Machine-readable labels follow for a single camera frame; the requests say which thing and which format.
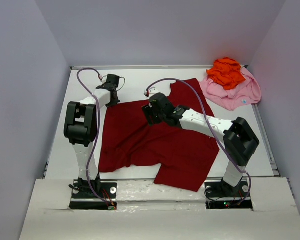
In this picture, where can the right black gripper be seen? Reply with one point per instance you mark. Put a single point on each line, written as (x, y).
(149, 114)

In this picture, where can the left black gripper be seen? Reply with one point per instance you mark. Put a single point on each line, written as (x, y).
(114, 97)

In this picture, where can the dark red t shirt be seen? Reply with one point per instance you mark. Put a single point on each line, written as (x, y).
(185, 156)

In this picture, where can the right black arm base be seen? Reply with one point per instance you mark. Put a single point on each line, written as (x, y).
(220, 196)

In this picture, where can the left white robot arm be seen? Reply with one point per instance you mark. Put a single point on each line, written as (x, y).
(82, 128)

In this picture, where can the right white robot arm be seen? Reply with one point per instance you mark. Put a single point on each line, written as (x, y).
(235, 137)

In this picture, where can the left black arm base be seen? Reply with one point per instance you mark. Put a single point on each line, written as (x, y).
(85, 199)

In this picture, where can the orange t shirt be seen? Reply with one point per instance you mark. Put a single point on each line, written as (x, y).
(226, 72)

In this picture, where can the pink t shirt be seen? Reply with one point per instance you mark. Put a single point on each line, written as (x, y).
(246, 93)

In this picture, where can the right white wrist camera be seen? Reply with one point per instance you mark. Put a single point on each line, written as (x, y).
(148, 93)

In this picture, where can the front metal rail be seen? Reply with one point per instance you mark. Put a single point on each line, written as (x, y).
(103, 178)

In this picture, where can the metal rail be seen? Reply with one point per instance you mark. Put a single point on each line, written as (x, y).
(266, 141)
(103, 178)

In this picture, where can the right side metal rail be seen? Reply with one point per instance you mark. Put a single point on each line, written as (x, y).
(266, 141)

